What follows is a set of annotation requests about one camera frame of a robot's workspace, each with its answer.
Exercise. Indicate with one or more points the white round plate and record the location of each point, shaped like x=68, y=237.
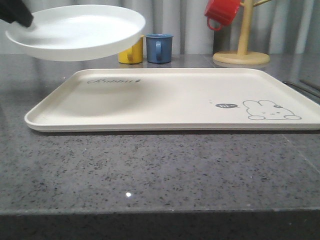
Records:
x=78, y=32

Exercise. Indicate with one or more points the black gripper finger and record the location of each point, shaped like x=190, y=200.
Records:
x=15, y=11

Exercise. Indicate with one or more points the red enamel mug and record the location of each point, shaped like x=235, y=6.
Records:
x=221, y=11

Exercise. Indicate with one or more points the yellow enamel mug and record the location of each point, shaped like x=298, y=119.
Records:
x=134, y=54

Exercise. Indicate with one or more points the cream rabbit serving tray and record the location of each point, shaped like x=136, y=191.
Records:
x=162, y=99

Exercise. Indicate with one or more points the blue enamel mug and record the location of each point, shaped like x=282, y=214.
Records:
x=159, y=48

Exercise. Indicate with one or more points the wooden mug tree stand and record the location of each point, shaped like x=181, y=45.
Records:
x=242, y=56

